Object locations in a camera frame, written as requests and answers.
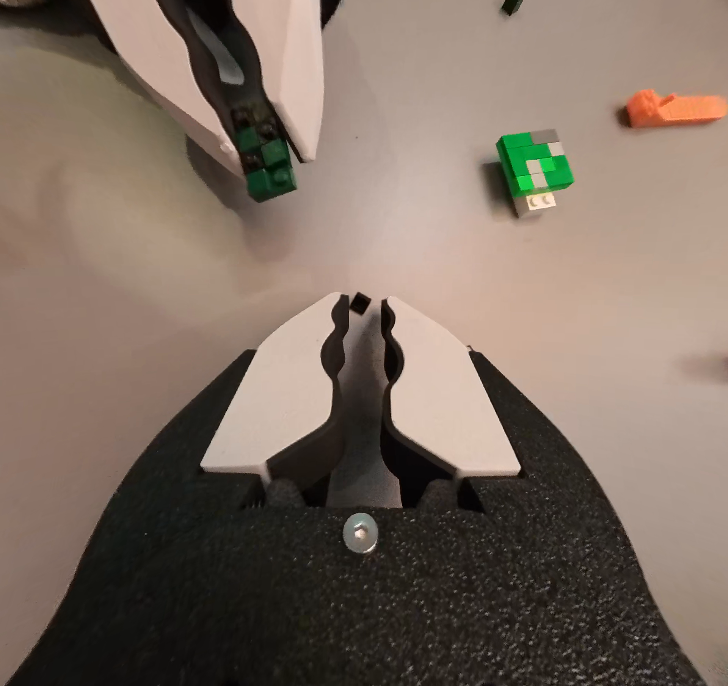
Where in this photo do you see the dark green lego plate assembly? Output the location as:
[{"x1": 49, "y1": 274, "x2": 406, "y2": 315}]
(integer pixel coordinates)
[{"x1": 230, "y1": 102, "x2": 299, "y2": 204}]

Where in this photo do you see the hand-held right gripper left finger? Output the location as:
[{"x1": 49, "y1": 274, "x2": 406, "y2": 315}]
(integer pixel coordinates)
[{"x1": 199, "y1": 292, "x2": 349, "y2": 485}]

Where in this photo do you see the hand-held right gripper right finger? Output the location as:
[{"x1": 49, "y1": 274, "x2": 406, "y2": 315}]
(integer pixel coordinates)
[{"x1": 379, "y1": 296, "x2": 522, "y2": 479}]

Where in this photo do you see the orange brick separator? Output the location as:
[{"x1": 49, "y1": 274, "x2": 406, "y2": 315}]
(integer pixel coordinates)
[{"x1": 625, "y1": 89, "x2": 728, "y2": 129}]

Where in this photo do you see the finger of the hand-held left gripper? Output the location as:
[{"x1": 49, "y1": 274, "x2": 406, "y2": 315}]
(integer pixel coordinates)
[
  {"x1": 67, "y1": 0, "x2": 249, "y2": 179},
  {"x1": 210, "y1": 0, "x2": 326, "y2": 165}
]

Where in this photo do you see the bright green lego block assembly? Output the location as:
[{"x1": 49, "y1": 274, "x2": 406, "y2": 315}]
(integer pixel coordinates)
[{"x1": 495, "y1": 128, "x2": 576, "y2": 220}]

